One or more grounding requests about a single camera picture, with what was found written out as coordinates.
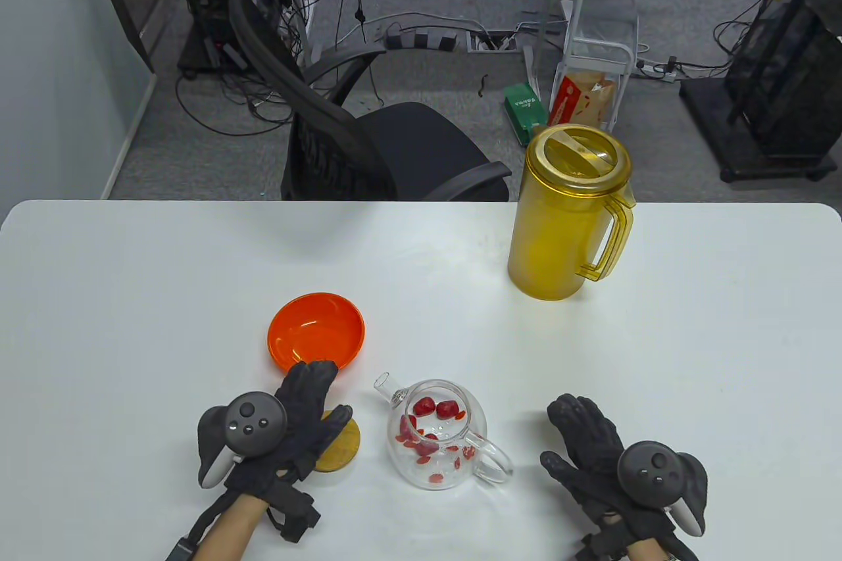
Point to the white metal cart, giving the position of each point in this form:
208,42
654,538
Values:
600,47

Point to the black wrist sensor box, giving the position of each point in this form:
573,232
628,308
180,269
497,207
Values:
181,551

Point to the orange plastic bowl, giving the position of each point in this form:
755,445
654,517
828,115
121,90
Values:
316,331

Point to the clear glass teapot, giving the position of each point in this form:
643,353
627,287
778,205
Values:
395,413

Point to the person's right forearm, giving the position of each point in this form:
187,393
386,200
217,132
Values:
651,553

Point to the person's right hand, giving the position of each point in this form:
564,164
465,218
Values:
589,436

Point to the person's left forearm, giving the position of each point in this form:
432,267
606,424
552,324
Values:
230,531

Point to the person's left hand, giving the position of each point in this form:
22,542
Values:
306,416

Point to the black office chair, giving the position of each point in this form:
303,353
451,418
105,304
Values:
408,140

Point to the black wheeled equipment rack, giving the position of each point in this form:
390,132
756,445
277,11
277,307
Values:
789,81

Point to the floor socket box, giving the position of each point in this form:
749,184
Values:
490,43

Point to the red and brown paper bag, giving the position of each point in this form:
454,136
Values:
585,100

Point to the black tracker controller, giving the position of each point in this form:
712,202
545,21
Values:
654,472
253,423

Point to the red dates and wolfberries pile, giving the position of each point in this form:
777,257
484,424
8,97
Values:
448,408

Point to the yellow plastic pitcher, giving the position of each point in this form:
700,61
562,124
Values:
546,245

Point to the white power strip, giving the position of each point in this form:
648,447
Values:
309,28
661,71

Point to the round bamboo teapot lid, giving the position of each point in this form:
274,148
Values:
345,449

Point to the green carton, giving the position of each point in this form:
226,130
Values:
526,110

